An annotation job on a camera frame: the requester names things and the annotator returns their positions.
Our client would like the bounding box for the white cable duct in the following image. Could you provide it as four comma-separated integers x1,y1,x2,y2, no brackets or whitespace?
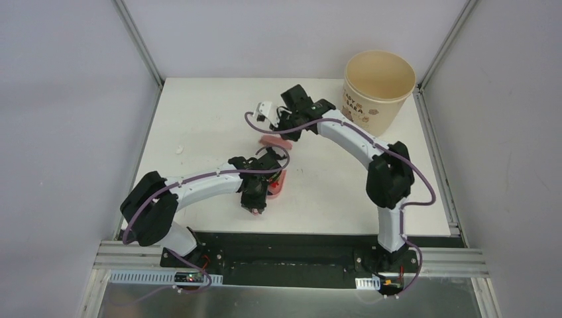
109,270,223,286
355,276,381,291

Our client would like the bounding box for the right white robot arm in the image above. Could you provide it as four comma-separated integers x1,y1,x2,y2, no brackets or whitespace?
270,85,414,272

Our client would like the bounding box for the beige cartoon paper bucket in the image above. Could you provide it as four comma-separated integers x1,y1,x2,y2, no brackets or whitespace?
341,50,416,136

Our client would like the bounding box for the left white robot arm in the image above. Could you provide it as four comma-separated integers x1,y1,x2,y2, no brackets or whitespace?
120,148,289,268

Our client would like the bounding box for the pink plastic hand brush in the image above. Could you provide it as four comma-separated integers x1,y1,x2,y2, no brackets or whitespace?
258,134,293,150

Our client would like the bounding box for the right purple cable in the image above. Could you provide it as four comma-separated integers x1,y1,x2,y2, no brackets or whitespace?
244,111,437,303

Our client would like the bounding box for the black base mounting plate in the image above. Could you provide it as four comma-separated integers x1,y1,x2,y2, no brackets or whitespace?
160,232,423,289

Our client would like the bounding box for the left white cable duct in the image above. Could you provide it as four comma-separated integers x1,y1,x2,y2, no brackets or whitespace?
109,270,223,286

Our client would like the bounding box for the pink plastic dustpan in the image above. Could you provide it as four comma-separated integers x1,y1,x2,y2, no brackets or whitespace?
249,170,287,215

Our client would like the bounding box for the right white cable duct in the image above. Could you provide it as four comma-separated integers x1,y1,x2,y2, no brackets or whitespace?
355,276,381,291

